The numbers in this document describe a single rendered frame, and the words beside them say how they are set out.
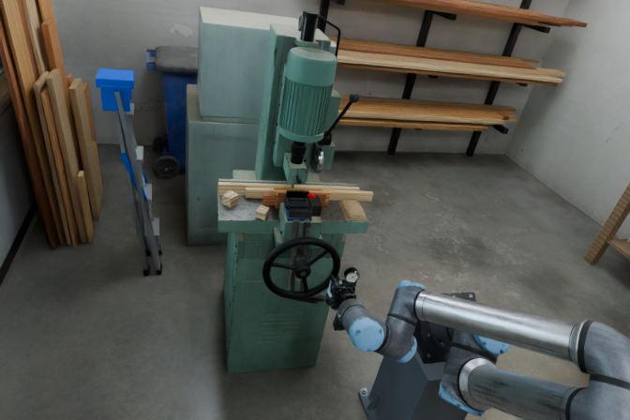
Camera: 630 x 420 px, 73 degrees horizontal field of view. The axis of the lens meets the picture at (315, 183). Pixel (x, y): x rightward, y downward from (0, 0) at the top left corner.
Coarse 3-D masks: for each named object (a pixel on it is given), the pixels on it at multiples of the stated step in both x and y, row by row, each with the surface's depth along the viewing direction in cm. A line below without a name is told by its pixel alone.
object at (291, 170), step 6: (288, 156) 176; (288, 162) 171; (288, 168) 170; (294, 168) 168; (300, 168) 168; (306, 168) 169; (288, 174) 169; (294, 174) 169; (300, 174) 170; (288, 180) 170; (294, 180) 170
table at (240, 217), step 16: (224, 208) 166; (240, 208) 168; (256, 208) 169; (272, 208) 171; (336, 208) 179; (224, 224) 161; (240, 224) 162; (256, 224) 164; (272, 224) 165; (336, 224) 171; (352, 224) 173
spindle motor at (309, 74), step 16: (304, 48) 155; (288, 64) 149; (304, 64) 144; (320, 64) 144; (336, 64) 150; (288, 80) 152; (304, 80) 147; (320, 80) 147; (288, 96) 153; (304, 96) 150; (320, 96) 151; (288, 112) 155; (304, 112) 153; (320, 112) 154; (288, 128) 157; (304, 128) 156; (320, 128) 159
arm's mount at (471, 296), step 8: (456, 296) 170; (464, 296) 171; (472, 296) 172; (416, 328) 167; (424, 328) 164; (416, 336) 167; (424, 336) 163; (424, 344) 162; (432, 344) 163; (424, 352) 161; (432, 352) 162; (440, 352) 163; (448, 352) 163; (424, 360) 161; (432, 360) 161; (440, 360) 162
